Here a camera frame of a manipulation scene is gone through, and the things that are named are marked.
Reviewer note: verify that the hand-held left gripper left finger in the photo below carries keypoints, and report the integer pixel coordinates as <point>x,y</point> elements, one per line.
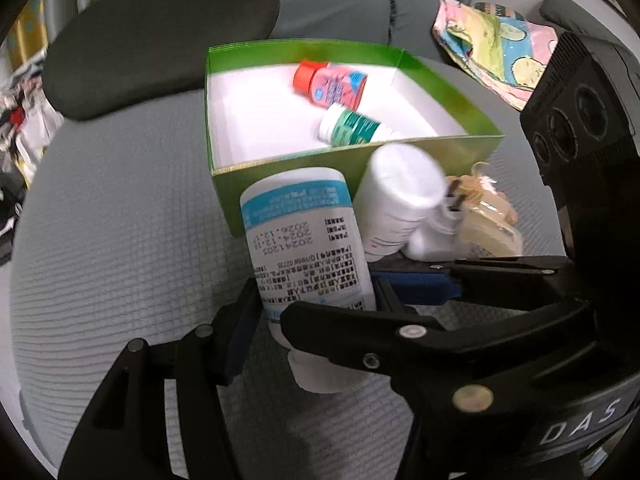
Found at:
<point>235,345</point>

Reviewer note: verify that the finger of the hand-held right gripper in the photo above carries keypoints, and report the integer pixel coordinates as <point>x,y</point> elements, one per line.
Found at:
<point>540,330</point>
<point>420,287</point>

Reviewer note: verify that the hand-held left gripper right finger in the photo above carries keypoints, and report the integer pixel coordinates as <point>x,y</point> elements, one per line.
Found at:
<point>350,330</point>

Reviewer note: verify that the gold chocolates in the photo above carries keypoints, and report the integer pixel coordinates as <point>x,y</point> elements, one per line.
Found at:
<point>487,220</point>

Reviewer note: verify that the plain white capped bottle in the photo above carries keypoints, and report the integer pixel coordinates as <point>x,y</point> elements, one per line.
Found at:
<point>395,190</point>

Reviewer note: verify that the white bottle with blue label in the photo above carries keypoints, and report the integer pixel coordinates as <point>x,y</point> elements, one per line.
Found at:
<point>300,240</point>

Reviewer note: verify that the green cardboard box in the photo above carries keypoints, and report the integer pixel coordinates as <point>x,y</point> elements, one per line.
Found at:
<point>250,110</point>

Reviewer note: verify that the dark grey cushion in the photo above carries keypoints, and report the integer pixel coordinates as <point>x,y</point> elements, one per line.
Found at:
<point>580,12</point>

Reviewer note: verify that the pastel cartoon printed cloth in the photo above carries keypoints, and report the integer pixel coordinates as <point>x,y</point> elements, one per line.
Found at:
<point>500,45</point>

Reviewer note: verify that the white bottle with green label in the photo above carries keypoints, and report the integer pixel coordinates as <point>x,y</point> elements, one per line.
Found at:
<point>355,127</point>

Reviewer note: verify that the pink bottle with red cap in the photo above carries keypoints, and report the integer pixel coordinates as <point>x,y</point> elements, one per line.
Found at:
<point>332,82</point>

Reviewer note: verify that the colourful clutter pile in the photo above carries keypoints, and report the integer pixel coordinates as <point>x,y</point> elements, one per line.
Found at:
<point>22,130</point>

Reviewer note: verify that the black cushion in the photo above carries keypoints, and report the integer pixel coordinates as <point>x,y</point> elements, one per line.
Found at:
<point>150,45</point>

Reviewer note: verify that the yellow patterned curtain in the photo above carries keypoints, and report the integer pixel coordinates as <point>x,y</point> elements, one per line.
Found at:
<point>45,5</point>

